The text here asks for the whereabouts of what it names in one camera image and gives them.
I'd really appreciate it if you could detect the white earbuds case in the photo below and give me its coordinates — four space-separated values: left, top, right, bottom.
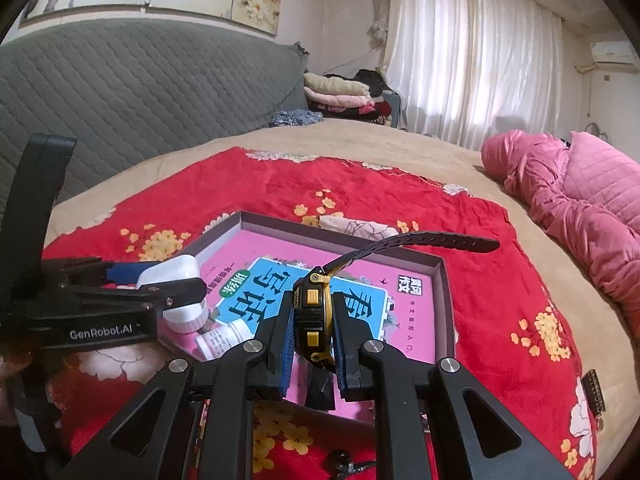
136 255 201 288

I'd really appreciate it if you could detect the white pill bottle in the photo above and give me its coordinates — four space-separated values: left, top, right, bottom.
195 318 253 361

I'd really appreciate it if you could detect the small black clip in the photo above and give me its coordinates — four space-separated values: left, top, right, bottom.
324 450 376 480

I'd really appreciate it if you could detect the yellow black wristwatch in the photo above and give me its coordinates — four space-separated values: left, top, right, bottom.
290 231 501 411

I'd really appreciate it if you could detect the white jar lid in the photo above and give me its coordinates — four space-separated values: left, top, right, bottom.
163 300 209 335

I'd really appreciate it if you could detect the pink Chinese workbook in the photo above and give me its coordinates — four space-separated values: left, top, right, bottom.
174 228 437 421

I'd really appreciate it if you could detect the red floral blanket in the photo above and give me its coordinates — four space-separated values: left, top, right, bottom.
44 148 597 479

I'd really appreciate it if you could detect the grey shallow cardboard box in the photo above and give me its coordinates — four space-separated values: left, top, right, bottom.
156 210 459 424

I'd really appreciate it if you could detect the blanket brand label tag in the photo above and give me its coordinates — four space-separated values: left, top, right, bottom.
582 370 606 431

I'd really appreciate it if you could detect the grey quilted sofa cover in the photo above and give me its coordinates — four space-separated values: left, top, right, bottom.
0 16 312 212

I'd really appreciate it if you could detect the blue patterned cloth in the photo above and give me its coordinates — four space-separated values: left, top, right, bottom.
269 108 323 128

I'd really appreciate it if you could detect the pink quilted jacket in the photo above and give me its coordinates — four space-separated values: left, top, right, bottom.
480 130 639 339

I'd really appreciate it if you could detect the stack of folded clothes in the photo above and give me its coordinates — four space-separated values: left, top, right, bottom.
304 70 401 128

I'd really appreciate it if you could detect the white curtain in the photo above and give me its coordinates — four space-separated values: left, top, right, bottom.
383 0 563 151

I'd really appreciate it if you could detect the white air conditioner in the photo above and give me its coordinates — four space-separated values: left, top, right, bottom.
590 40 639 68

